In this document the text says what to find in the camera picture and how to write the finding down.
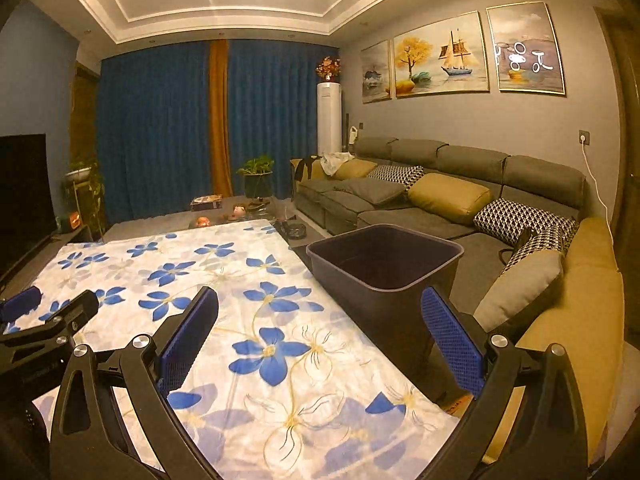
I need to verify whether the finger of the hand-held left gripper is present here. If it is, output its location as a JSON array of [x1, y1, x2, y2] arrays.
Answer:
[[0, 287, 43, 322], [10, 291, 99, 346]]

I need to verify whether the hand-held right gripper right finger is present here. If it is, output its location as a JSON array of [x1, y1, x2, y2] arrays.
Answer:
[[400, 287, 588, 480]]

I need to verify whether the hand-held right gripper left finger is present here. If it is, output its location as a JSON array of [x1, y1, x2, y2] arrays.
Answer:
[[49, 286, 223, 480]]

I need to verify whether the grey plastic bin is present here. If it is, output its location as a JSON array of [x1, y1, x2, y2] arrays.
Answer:
[[306, 224, 465, 386]]

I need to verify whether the blue floral tablecloth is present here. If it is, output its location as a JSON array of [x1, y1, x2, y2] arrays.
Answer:
[[0, 220, 468, 480]]

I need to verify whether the grey pillow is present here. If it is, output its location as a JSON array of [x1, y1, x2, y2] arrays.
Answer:
[[472, 249, 566, 333]]

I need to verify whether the black flat television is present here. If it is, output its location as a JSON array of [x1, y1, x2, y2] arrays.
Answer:
[[0, 133, 56, 271]]

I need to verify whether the plant on metal stand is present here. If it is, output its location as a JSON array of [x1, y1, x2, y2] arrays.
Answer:
[[64, 158, 106, 241]]

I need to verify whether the big yellow pillow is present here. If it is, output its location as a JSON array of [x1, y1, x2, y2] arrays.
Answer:
[[407, 173, 495, 226]]

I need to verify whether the big black-white patterned pillow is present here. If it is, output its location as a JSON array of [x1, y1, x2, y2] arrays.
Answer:
[[472, 198, 578, 251]]

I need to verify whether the large yellow sofa cushion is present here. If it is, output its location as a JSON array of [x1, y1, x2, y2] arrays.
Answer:
[[485, 217, 626, 466]]

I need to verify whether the dark coffee table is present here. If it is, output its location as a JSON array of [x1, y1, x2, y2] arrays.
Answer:
[[187, 200, 311, 241]]

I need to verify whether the grey flat cushion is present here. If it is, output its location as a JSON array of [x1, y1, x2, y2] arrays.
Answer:
[[345, 177, 406, 206]]

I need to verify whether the plant in dark pot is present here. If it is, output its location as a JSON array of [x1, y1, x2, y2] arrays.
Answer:
[[236, 156, 276, 200]]

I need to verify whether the small black-white patterned pillow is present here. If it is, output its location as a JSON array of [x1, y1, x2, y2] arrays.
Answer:
[[367, 164, 426, 191]]

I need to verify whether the grey sectional sofa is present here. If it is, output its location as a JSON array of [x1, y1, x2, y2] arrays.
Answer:
[[290, 136, 626, 466]]

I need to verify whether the small yellow pillow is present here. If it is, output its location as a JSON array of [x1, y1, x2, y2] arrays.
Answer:
[[334, 158, 378, 181]]

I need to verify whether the blue curtain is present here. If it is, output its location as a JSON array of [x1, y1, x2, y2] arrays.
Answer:
[[225, 40, 341, 196], [97, 42, 217, 223]]

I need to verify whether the black cloth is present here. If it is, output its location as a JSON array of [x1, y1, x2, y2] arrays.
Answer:
[[292, 156, 321, 183]]

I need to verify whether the white cloth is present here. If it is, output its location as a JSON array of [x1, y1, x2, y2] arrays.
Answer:
[[320, 151, 353, 176]]

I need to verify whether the orange curtain strip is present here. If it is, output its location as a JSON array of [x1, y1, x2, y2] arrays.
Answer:
[[207, 40, 233, 196]]

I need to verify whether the white standing air conditioner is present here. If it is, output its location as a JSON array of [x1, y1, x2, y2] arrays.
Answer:
[[316, 81, 347, 156]]

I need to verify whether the small landscape painting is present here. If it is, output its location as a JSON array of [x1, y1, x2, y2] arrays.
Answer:
[[360, 40, 392, 104]]

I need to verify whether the tree and sailboat painting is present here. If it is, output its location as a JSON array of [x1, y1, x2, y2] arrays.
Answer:
[[392, 10, 491, 99]]

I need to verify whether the golden flower ornament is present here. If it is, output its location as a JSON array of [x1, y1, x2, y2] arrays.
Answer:
[[316, 56, 342, 82]]

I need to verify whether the grey abstract painting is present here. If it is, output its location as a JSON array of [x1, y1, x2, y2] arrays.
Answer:
[[486, 1, 568, 97]]

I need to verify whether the white power cable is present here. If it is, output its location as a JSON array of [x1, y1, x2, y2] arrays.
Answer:
[[582, 140, 613, 231]]

